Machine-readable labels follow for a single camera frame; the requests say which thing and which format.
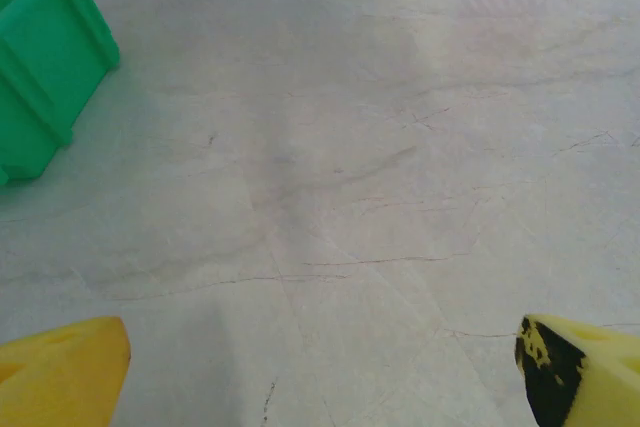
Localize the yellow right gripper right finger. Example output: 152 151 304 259
514 313 640 427

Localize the green plastic bin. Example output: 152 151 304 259
0 0 121 186

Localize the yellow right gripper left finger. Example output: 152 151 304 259
0 315 133 427

